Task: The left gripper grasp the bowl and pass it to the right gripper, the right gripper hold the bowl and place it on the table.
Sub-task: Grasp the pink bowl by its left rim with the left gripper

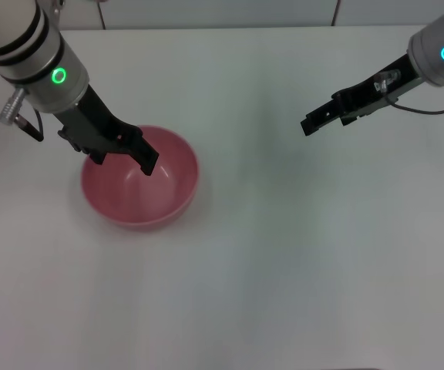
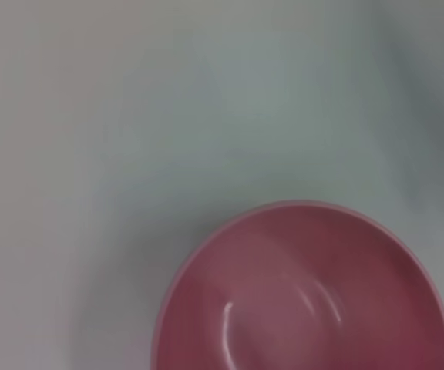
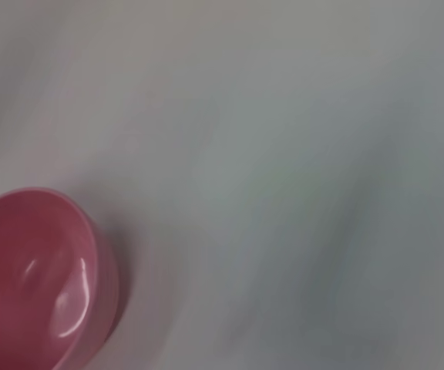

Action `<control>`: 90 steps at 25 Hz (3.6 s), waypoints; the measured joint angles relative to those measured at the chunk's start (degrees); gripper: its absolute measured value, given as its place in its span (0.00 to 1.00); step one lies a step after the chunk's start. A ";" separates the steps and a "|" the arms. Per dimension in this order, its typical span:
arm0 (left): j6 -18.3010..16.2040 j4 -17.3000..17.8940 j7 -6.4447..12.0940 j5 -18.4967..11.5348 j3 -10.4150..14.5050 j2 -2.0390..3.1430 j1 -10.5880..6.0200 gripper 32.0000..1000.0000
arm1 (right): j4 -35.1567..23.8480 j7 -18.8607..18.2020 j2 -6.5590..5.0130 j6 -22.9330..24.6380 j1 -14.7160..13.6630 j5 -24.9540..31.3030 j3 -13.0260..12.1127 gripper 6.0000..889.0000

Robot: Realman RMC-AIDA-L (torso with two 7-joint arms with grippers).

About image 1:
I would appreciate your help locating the pink plastic bowl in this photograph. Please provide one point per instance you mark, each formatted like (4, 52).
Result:
(156, 196)

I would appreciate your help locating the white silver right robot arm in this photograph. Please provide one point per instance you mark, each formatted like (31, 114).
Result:
(443, 50)

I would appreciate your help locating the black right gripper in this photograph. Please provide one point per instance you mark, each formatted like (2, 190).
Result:
(368, 94)

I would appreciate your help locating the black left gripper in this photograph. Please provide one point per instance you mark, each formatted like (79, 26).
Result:
(91, 123)

